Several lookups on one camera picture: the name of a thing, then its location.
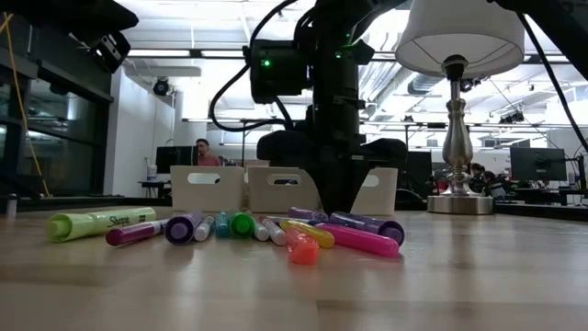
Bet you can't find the black right camera cable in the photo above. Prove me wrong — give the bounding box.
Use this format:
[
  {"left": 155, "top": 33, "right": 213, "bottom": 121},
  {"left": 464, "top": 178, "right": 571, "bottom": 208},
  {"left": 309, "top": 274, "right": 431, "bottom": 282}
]
[{"left": 209, "top": 0, "right": 300, "bottom": 134}]

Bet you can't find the white barrel pink marker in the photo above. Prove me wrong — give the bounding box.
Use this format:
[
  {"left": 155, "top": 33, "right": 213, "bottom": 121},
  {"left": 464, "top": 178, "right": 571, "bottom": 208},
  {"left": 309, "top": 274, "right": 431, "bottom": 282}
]
[{"left": 259, "top": 216, "right": 288, "bottom": 247}]

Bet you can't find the long ceiling light strip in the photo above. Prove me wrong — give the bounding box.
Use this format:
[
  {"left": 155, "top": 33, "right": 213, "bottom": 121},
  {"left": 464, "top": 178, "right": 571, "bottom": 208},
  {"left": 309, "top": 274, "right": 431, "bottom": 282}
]
[{"left": 127, "top": 49, "right": 244, "bottom": 59}]

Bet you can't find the white plastic bin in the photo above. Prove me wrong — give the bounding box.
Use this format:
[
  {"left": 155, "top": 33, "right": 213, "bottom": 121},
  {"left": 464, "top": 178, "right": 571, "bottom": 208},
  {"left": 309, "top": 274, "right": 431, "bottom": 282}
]
[
  {"left": 169, "top": 165, "right": 247, "bottom": 212},
  {"left": 351, "top": 166, "right": 400, "bottom": 216}
]

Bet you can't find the black monitor on arm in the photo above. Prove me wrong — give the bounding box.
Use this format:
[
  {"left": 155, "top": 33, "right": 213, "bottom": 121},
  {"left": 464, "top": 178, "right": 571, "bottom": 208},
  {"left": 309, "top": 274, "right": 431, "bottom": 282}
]
[{"left": 509, "top": 146, "right": 569, "bottom": 182}]

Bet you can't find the dark office desk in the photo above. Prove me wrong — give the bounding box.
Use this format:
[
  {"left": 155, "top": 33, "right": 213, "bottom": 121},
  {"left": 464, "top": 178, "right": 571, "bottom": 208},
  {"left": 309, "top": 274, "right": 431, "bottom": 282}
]
[{"left": 137, "top": 179, "right": 174, "bottom": 199}]

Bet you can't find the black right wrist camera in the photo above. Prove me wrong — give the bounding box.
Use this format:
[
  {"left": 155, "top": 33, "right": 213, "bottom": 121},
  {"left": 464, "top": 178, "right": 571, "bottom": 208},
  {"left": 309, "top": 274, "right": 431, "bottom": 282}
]
[{"left": 249, "top": 39, "right": 310, "bottom": 106}]

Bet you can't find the person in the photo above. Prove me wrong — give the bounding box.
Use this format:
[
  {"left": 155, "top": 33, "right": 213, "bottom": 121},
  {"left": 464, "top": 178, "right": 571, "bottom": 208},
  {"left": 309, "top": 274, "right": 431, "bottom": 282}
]
[
  {"left": 469, "top": 162, "right": 486, "bottom": 194},
  {"left": 482, "top": 170, "right": 507, "bottom": 200},
  {"left": 195, "top": 137, "right": 221, "bottom": 167}
]

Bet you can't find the light purple marker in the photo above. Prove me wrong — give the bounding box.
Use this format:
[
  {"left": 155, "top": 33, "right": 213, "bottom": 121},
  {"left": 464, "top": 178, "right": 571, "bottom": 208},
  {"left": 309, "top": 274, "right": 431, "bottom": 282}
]
[{"left": 288, "top": 206, "right": 331, "bottom": 223}]

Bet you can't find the silver table lamp white shade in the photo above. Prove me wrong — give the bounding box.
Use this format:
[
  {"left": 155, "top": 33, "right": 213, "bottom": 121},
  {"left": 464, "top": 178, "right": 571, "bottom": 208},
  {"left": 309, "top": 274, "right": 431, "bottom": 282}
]
[{"left": 394, "top": 0, "right": 526, "bottom": 216}]

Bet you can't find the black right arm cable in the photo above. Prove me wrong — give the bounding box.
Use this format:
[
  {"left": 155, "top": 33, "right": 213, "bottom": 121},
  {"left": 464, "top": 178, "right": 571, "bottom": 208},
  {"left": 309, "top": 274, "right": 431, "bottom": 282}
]
[{"left": 516, "top": 11, "right": 588, "bottom": 154}]

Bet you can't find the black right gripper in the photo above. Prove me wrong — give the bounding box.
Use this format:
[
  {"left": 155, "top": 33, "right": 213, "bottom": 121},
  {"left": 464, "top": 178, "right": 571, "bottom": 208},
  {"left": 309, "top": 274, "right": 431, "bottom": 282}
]
[{"left": 255, "top": 98, "right": 408, "bottom": 213}]

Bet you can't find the black office chair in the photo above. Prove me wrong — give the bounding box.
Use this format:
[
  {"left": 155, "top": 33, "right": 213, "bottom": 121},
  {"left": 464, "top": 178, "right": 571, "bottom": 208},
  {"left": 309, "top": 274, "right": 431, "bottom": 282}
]
[{"left": 406, "top": 150, "right": 433, "bottom": 189}]

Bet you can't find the grey plastic bin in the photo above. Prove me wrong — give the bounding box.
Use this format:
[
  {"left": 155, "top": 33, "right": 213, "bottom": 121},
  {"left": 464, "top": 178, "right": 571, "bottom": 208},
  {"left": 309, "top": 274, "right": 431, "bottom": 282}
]
[{"left": 246, "top": 165, "right": 322, "bottom": 213}]

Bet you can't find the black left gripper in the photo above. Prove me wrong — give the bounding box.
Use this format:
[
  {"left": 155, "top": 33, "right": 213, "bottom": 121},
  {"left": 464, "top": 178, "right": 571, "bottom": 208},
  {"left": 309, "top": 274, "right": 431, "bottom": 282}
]
[{"left": 54, "top": 0, "right": 140, "bottom": 74}]

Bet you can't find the white barrel thin marker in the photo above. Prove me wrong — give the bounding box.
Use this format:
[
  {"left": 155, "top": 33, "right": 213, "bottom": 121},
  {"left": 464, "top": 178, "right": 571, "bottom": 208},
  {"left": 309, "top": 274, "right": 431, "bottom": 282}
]
[
  {"left": 193, "top": 214, "right": 217, "bottom": 243},
  {"left": 251, "top": 216, "right": 271, "bottom": 243}
]

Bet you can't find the green highlighter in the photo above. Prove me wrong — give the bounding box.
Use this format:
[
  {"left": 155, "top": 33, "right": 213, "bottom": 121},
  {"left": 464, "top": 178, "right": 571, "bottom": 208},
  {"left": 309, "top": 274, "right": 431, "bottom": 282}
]
[{"left": 228, "top": 209, "right": 256, "bottom": 240}]

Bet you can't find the orange highlighter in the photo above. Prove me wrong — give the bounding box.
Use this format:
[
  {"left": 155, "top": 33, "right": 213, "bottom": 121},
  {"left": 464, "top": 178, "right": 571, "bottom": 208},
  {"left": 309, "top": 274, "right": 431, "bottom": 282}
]
[{"left": 284, "top": 227, "right": 321, "bottom": 267}]

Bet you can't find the pink highlighter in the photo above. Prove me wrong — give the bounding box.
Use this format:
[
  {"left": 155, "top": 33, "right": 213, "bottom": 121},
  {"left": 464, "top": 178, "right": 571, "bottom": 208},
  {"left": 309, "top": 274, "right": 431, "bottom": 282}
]
[{"left": 316, "top": 222, "right": 401, "bottom": 259}]

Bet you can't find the yellow cable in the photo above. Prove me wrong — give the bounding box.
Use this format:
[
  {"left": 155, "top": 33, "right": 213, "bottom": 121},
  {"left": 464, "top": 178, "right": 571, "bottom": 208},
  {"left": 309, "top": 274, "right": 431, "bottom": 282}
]
[{"left": 2, "top": 12, "right": 51, "bottom": 198}]

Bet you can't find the black metal gantry frame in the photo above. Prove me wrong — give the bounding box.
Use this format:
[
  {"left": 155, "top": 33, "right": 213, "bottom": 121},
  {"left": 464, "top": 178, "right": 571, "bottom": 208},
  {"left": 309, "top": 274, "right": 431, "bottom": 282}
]
[{"left": 182, "top": 117, "right": 286, "bottom": 167}]

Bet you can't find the yellow highlighter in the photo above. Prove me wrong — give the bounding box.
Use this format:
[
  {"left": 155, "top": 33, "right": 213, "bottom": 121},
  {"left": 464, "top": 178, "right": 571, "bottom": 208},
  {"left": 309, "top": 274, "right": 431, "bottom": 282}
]
[{"left": 278, "top": 218, "right": 336, "bottom": 250}]

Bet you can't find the purple highlighter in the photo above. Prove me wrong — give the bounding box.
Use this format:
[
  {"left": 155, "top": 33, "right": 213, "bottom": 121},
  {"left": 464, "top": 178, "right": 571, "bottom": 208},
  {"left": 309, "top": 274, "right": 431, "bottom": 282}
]
[
  {"left": 164, "top": 210, "right": 208, "bottom": 246},
  {"left": 329, "top": 210, "right": 406, "bottom": 247}
]

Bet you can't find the magenta thin marker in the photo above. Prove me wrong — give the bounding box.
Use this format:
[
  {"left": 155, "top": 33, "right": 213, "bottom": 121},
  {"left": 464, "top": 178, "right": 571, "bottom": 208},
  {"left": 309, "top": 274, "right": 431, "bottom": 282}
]
[{"left": 104, "top": 219, "right": 170, "bottom": 247}]

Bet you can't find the yellow-green Sharpie highlighter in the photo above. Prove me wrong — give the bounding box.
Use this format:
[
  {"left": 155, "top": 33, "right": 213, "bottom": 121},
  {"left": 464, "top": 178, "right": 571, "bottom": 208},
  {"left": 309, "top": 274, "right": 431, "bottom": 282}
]
[{"left": 45, "top": 206, "right": 158, "bottom": 244}]

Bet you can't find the black computer monitor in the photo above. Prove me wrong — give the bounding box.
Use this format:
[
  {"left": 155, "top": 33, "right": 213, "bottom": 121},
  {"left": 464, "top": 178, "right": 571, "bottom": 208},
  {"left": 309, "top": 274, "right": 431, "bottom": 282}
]
[{"left": 155, "top": 145, "right": 199, "bottom": 175}]

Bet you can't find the teal capped thin marker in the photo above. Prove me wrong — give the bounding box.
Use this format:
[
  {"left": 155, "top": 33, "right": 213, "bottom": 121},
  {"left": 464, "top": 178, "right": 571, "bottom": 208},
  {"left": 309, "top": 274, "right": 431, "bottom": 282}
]
[{"left": 214, "top": 210, "right": 232, "bottom": 239}]

